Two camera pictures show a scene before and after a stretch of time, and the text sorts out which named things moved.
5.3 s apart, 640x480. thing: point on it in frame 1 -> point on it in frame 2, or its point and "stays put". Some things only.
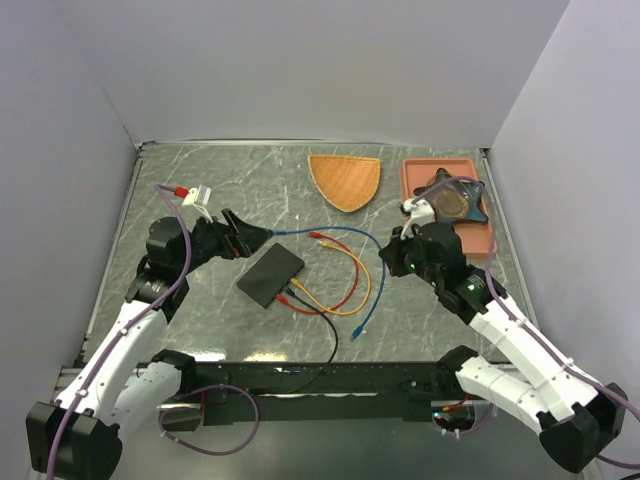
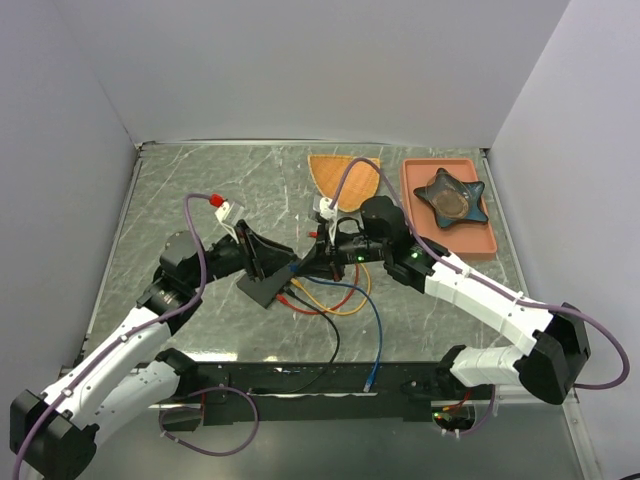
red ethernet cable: x=283 y=300 stays put
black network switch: x=270 y=275 stays put
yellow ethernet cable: x=300 y=287 stays put
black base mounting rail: x=316 y=391 stays put
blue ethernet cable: x=358 y=328 -> x=369 y=381
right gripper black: x=392 y=251 -> x=320 y=262
